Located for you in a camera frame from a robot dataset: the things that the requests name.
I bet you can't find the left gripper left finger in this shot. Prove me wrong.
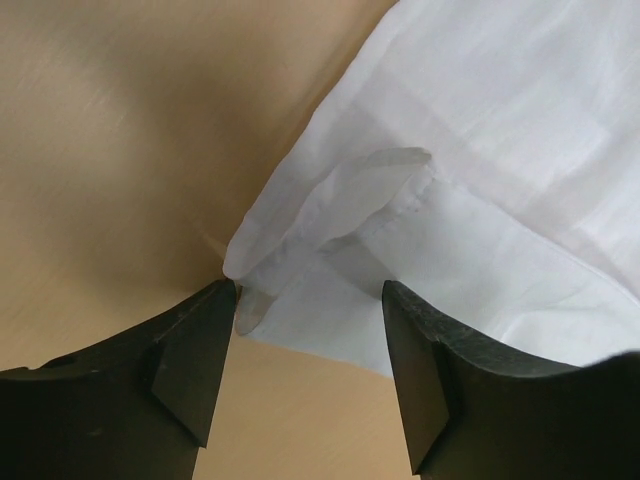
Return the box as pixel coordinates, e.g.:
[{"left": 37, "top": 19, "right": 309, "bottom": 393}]
[{"left": 1, "top": 280, "right": 236, "bottom": 479}]

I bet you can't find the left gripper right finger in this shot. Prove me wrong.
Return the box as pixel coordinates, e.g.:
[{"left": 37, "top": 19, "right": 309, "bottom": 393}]
[{"left": 382, "top": 281, "right": 639, "bottom": 479}]

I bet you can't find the white long sleeve shirt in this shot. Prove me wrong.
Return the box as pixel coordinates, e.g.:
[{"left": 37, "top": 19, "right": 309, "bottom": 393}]
[{"left": 224, "top": 1, "right": 639, "bottom": 375}]

